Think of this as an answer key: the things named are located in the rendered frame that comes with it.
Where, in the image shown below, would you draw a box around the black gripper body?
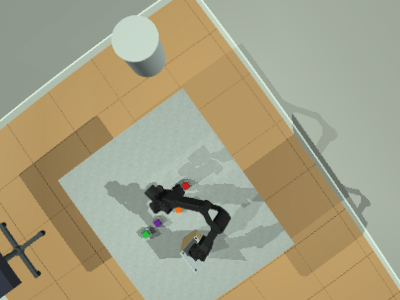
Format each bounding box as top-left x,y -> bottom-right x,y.
149,184 -> 185,213

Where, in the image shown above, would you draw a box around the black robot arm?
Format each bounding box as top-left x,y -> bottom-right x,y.
144,185 -> 231,262

